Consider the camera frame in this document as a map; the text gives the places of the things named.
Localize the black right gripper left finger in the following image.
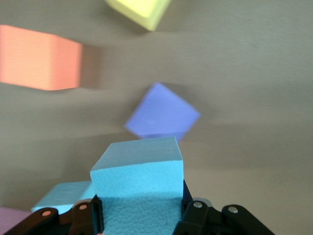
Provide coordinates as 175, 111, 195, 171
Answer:
3, 195, 105, 235

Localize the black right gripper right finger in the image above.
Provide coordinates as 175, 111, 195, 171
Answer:
172, 180, 276, 235

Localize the blue foam cube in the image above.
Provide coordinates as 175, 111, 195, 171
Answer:
30, 181, 96, 214
89, 136, 184, 235

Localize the pink foam cube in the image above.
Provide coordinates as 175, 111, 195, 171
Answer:
0, 206, 34, 235

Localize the purple foam cube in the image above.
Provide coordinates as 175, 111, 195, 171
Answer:
123, 82, 202, 143

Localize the brown table mat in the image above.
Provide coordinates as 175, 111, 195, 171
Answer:
0, 0, 313, 235

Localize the orange foam cube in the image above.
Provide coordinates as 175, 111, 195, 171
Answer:
0, 24, 84, 92

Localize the yellow foam cube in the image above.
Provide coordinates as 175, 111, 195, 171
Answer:
104, 0, 173, 32

